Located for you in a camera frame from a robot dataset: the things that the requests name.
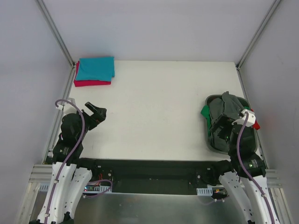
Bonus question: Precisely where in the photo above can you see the grey t-shirt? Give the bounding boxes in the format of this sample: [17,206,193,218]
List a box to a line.
[208,91,245,154]

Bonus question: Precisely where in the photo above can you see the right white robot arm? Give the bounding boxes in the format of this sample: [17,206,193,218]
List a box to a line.
[210,111,279,224]

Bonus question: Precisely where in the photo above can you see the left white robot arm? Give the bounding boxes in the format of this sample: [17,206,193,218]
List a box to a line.
[32,99,107,224]

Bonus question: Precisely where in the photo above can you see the green t-shirt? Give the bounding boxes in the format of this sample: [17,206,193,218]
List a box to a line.
[200,105,211,122]

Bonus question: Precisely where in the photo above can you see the grey plastic basket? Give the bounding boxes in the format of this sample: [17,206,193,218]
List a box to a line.
[205,93,259,154]

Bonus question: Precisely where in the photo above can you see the folded magenta t-shirt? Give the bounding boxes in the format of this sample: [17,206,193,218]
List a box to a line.
[73,61,111,87]

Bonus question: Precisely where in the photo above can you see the red t-shirt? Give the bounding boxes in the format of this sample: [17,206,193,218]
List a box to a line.
[252,119,260,130]

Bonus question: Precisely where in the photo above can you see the folded teal t-shirt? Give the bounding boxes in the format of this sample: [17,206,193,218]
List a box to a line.
[76,56,115,82]

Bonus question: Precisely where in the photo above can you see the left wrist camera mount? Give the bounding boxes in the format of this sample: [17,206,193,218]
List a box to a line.
[55,98,77,115]

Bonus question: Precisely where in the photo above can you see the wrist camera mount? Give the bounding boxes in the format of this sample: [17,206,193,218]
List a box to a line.
[55,98,77,115]
[232,109,256,127]

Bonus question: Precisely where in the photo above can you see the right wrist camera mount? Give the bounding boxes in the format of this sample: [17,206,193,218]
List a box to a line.
[232,109,256,127]

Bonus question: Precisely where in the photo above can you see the right aluminium frame post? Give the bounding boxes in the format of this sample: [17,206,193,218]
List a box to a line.
[236,0,282,70]

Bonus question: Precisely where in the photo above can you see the aluminium frame post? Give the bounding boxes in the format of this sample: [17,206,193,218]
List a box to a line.
[236,0,282,70]
[35,0,75,67]

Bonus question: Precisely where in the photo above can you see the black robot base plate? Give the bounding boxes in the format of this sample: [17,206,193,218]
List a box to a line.
[77,158,233,195]

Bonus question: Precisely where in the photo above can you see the right white cable duct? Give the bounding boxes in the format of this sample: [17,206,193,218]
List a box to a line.
[196,187,213,196]

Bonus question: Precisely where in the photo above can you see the white cable duct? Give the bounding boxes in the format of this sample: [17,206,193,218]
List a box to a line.
[38,183,113,194]
[196,187,213,196]

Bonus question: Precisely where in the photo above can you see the left white cable duct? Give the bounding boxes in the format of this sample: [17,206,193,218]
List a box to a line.
[38,183,113,194]

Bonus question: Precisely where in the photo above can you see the left aluminium frame post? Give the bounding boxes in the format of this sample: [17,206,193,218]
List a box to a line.
[35,0,75,67]

